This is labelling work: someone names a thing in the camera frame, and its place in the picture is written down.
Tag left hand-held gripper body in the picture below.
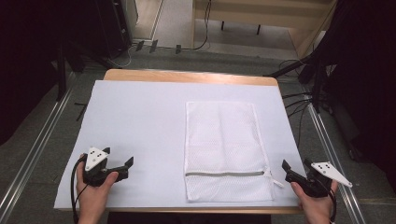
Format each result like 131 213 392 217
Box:
81 147 130 188

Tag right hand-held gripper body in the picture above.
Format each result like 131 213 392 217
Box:
285 161 354 199

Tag person's left hand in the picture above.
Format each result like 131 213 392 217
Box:
76 153 120 216

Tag person's right hand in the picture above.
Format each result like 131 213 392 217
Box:
290 179 339 218

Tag white table mat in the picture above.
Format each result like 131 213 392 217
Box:
53 79 308 210

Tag white mesh laundry bag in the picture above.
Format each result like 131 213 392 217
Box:
183 100 285 203

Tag person's dark clothing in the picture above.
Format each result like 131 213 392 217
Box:
106 212 273 224

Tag black tripod stand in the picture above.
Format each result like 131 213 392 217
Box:
263 52 331 115

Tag dark curtain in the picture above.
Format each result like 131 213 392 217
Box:
0 0 104 147
311 0 396 190

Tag wooden table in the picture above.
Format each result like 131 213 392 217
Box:
59 68 304 215

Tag black cabinet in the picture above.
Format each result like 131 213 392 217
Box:
92 0 134 61

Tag light wooden platform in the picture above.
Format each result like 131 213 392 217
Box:
191 0 339 60

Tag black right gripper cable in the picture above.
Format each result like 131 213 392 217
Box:
323 183 338 224

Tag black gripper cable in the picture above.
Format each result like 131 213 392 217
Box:
323 183 338 224
70 154 90 224

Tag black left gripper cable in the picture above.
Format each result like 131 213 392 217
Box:
70 154 90 224

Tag aluminium floor rail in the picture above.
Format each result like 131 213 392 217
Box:
0 73 78 223
303 92 367 224

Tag black floor cables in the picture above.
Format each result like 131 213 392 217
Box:
278 59 314 148

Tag white floor cable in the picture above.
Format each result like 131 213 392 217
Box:
106 43 138 69

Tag black hanging cable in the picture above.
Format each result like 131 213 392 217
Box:
181 0 213 51

